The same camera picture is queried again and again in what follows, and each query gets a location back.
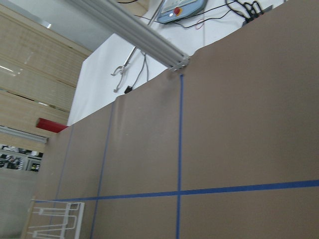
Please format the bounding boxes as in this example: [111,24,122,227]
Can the white wire cup holder rack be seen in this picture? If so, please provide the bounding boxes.
[21,198,85,239]

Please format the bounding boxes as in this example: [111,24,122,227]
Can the red cylinder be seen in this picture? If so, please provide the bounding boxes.
[36,118,68,133]

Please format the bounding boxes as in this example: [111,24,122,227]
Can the aluminium frame post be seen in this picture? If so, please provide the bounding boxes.
[68,0,189,71]

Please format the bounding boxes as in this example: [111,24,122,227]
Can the metal clamp tool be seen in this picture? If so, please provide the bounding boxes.
[111,46,137,93]

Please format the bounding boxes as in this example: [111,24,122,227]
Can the teach pendant with red button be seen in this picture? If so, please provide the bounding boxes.
[157,0,207,24]

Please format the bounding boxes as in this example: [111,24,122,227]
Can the black power strip cables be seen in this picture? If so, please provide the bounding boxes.
[225,0,275,25]

